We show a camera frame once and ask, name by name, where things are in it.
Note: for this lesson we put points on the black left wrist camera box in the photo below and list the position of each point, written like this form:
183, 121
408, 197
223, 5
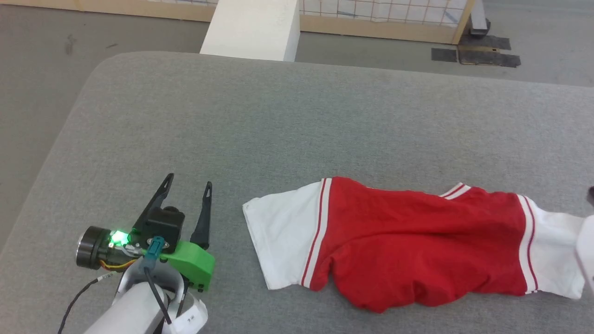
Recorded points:
162, 225

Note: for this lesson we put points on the red and white t-shirt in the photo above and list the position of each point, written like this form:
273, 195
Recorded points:
417, 250

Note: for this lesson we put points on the white paper label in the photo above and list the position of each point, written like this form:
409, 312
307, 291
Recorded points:
191, 317

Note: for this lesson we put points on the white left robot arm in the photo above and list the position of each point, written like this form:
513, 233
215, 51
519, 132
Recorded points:
134, 311

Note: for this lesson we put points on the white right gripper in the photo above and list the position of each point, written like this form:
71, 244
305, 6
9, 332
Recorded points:
587, 255

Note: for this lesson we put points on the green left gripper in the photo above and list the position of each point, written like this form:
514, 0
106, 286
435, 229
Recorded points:
195, 264

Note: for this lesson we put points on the grey metal post foot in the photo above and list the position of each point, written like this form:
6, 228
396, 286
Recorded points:
479, 21

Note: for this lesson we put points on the white rectangular box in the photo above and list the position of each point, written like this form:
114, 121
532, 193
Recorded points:
253, 28

